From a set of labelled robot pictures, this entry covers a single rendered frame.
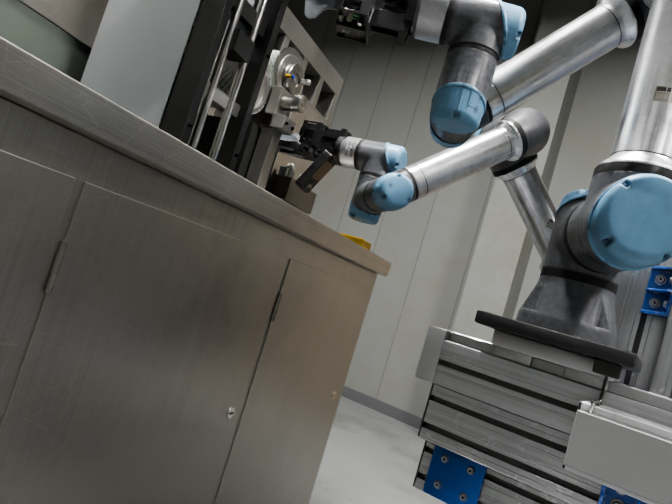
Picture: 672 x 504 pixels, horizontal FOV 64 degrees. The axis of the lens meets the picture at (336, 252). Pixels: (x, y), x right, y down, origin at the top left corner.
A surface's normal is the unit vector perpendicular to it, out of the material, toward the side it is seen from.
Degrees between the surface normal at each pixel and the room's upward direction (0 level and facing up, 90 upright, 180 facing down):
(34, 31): 90
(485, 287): 90
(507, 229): 90
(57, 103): 90
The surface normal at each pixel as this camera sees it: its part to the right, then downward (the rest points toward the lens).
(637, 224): -0.14, 0.03
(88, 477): 0.88, 0.24
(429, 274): -0.51, -0.22
